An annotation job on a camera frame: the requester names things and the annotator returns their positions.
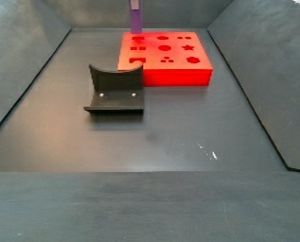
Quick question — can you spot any purple rectangular peg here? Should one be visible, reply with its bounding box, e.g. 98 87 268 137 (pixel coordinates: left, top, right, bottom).
127 0 142 34

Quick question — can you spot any red shape sorter block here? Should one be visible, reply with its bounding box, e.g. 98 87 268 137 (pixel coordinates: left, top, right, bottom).
118 31 213 87

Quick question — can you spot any black curved holder bracket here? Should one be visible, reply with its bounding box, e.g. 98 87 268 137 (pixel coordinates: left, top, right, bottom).
83 65 144 113

